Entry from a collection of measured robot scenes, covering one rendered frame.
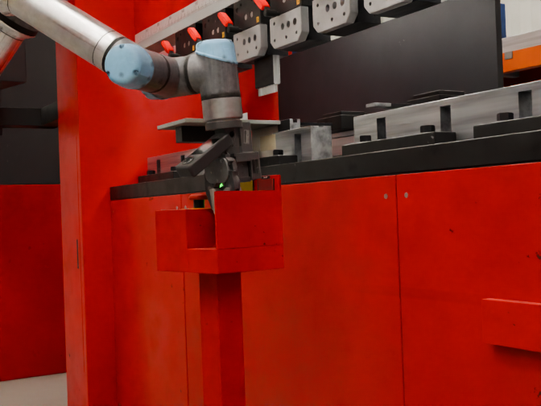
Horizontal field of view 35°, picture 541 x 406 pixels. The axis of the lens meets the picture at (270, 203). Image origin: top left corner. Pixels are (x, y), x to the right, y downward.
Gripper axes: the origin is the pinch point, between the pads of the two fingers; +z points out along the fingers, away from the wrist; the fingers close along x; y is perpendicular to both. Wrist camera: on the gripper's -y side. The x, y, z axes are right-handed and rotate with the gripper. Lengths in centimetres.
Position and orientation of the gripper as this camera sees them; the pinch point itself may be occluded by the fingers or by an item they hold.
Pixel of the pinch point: (225, 228)
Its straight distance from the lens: 162.6
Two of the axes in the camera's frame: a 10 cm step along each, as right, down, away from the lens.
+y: 7.5, -1.1, 6.5
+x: -6.5, 0.3, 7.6
